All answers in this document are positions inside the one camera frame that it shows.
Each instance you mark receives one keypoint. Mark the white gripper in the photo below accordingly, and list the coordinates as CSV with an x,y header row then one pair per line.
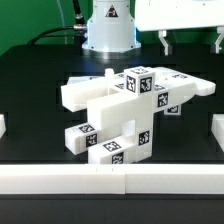
x,y
162,15

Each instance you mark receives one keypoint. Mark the white chair back frame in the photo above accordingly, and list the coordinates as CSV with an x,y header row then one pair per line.
x,y
100,96

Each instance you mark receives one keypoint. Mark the white tagged cube nut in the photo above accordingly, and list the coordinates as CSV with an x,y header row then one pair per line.
x,y
173,111

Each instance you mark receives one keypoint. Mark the white chair seat part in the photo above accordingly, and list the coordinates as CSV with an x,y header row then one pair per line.
x,y
135,118

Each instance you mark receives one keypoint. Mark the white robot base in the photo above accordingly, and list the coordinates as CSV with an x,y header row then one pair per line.
x,y
111,31

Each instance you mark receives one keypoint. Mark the white part at right edge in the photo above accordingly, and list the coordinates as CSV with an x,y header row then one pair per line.
x,y
218,129

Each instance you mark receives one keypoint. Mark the white part at edge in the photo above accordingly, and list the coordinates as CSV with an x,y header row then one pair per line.
x,y
2,125
218,129

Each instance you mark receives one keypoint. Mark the white part at left edge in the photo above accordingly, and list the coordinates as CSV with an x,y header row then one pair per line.
x,y
2,125

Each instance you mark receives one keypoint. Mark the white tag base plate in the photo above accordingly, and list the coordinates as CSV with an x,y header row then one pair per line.
x,y
73,80

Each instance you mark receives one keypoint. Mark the white front fence rail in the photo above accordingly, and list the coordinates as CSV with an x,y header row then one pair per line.
x,y
112,179

